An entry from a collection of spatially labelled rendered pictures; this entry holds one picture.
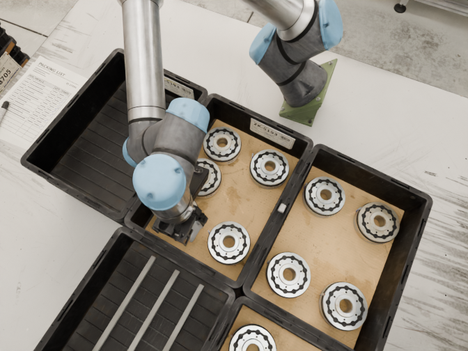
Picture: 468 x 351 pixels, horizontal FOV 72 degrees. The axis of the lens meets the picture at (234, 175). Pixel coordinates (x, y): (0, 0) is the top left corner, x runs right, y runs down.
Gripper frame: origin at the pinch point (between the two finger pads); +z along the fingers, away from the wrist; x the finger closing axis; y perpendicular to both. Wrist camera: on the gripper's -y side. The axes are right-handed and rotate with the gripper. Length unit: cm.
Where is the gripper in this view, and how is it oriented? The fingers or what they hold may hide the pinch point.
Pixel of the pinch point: (191, 219)
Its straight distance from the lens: 81.6
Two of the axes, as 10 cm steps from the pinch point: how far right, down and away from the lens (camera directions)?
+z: -0.1, 3.6, 9.3
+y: -4.1, 8.5, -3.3
